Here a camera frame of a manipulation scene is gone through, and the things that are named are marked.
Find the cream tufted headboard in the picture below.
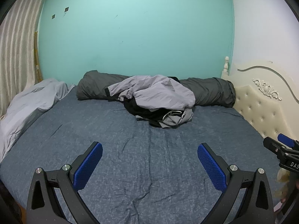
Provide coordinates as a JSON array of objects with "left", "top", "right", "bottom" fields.
[{"left": 221, "top": 56, "right": 299, "bottom": 146}]

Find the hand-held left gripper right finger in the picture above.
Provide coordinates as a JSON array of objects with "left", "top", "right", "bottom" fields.
[{"left": 197, "top": 143, "right": 275, "bottom": 224}]

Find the person's right hand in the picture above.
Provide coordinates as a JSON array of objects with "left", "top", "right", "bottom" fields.
[{"left": 277, "top": 168, "right": 292, "bottom": 204}]

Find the light grey blanket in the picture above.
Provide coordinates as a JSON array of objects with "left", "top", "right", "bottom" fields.
[{"left": 0, "top": 79, "right": 75, "bottom": 162}]

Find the dark grey rolled duvet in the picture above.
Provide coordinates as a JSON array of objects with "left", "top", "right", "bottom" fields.
[{"left": 76, "top": 70, "right": 236, "bottom": 108}]

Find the wooden frame strip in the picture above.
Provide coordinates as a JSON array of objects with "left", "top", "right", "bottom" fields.
[{"left": 35, "top": 31, "right": 44, "bottom": 82}]

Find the black garment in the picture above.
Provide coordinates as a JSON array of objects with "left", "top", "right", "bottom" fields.
[{"left": 123, "top": 76, "right": 180, "bottom": 128}]

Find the grey drawstring hoodie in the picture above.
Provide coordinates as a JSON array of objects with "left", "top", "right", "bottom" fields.
[{"left": 158, "top": 108, "right": 194, "bottom": 129}]

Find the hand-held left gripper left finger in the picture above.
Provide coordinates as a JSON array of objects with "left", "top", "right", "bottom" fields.
[{"left": 26, "top": 141, "right": 103, "bottom": 224}]

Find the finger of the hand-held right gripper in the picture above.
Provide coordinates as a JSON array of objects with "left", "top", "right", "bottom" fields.
[
  {"left": 263, "top": 137, "right": 292, "bottom": 156},
  {"left": 278, "top": 133, "right": 299, "bottom": 149}
]

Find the beige striped curtain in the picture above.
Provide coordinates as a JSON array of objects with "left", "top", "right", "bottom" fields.
[{"left": 0, "top": 0, "right": 53, "bottom": 124}]

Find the light grey zip jacket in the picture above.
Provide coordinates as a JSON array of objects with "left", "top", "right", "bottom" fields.
[{"left": 105, "top": 75, "right": 196, "bottom": 113}]

